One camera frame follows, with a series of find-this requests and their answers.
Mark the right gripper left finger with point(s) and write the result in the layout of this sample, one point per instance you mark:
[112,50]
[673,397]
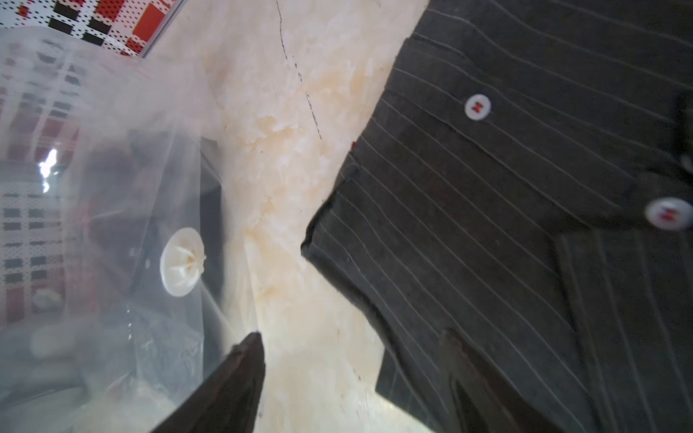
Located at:
[229,399]

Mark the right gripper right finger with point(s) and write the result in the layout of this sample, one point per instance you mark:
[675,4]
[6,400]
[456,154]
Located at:
[479,398]

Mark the clear vacuum bag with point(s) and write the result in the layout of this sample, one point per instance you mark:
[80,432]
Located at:
[103,158]

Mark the grey pinstripe garment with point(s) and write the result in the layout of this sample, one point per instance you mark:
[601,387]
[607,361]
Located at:
[526,180]

